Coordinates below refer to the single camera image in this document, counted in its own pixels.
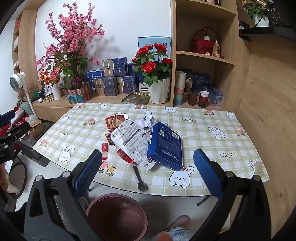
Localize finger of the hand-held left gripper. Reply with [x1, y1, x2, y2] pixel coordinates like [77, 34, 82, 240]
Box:
[0, 121, 31, 142]
[0, 109, 16, 127]

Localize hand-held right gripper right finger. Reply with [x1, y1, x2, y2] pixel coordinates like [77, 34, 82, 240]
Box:
[192, 149, 270, 241]

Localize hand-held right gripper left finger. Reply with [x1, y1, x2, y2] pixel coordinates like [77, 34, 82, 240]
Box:
[24, 149, 109, 241]

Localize red foil wrapper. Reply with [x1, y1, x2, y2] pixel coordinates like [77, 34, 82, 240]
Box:
[116, 148, 139, 165]

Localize dark blue carton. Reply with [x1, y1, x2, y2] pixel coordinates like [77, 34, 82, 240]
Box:
[147, 122, 184, 171]

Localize brown plastic bin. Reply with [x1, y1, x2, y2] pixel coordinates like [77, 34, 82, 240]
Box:
[85, 193, 148, 241]

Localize white printed plastic package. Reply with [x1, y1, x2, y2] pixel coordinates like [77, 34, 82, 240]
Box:
[110, 119, 160, 169]

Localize person's left hand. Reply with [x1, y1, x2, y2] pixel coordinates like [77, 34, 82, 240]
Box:
[0, 162, 10, 192]

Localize small cardboard box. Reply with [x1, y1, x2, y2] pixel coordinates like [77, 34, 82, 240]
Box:
[29, 122, 45, 139]

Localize black case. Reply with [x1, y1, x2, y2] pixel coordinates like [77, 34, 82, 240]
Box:
[16, 137, 50, 167]

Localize plaid bunny tablecloth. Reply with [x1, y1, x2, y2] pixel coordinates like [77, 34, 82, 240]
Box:
[32, 102, 270, 197]

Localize white standing fan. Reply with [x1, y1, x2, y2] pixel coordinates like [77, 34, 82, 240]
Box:
[9, 72, 36, 116]

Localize row of small brown bottles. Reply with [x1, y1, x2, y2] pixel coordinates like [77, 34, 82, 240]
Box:
[42, 91, 55, 102]

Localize black plastic spork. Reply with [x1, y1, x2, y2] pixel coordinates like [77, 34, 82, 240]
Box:
[132, 165, 149, 193]

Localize white vase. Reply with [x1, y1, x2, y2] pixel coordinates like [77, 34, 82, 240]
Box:
[51, 83, 62, 100]

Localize crumpled red brown wrapping paper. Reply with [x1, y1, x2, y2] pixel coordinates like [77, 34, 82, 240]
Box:
[105, 115, 130, 146]

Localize orange artificial flowers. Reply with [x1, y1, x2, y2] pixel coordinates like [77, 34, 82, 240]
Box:
[38, 67, 62, 87]

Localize fuzzy blue pants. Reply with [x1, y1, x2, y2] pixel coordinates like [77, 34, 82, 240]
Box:
[159, 227, 196, 241]

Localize striped planter basket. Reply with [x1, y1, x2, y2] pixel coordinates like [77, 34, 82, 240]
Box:
[66, 81, 93, 102]

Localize red paper cup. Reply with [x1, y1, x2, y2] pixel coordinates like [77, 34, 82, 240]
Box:
[198, 91, 210, 108]

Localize brown glass cup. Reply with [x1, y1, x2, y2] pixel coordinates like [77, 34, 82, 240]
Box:
[188, 90, 200, 106]

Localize purple box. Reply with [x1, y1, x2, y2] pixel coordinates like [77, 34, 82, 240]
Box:
[208, 87, 223, 106]

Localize crumpled white paper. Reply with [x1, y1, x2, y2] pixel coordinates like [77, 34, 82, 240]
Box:
[136, 111, 158, 129]

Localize pastel paper cup stack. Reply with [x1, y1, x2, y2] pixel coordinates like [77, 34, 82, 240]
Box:
[174, 71, 186, 107]

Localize blue gold gift box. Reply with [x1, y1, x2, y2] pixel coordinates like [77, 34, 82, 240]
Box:
[93, 77, 118, 96]
[116, 76, 136, 94]
[102, 57, 127, 77]

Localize golden leaf tray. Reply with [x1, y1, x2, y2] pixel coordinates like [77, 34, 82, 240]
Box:
[121, 91, 151, 105]

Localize dark blue moon gift box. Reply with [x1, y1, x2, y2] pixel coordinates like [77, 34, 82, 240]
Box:
[185, 69, 210, 93]

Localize blue flat gift box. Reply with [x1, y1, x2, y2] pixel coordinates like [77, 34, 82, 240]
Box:
[85, 69, 104, 87]

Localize white ribbed flower pot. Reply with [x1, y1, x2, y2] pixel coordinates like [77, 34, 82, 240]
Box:
[146, 78, 171, 104]

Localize white blue round logo box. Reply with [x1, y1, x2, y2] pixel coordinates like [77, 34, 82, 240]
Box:
[137, 72, 149, 93]

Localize pink blossom artificial tree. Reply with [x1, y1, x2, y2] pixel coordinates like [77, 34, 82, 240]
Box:
[35, 2, 104, 90]

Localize small dark blue box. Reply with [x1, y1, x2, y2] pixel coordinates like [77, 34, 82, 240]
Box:
[127, 62, 139, 77]

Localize red rose plant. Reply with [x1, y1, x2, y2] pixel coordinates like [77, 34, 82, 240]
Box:
[131, 43, 173, 87]

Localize red carry basket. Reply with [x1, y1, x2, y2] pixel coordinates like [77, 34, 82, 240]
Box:
[191, 27, 221, 58]

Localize wooden shelf unit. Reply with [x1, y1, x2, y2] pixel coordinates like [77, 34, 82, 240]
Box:
[11, 0, 252, 121]

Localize large white blue carton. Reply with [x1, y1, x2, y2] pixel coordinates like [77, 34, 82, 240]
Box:
[138, 37, 171, 61]

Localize black counter shelf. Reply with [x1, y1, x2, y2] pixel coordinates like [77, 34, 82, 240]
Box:
[239, 25, 296, 43]

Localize pink rose plant white pot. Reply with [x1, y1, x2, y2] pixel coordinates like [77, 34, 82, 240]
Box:
[242, 0, 270, 27]

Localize clear drinking glass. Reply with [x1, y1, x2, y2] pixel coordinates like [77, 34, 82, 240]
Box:
[269, 8, 281, 25]

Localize black folding table frame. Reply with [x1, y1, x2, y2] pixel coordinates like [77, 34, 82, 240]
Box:
[196, 196, 211, 207]

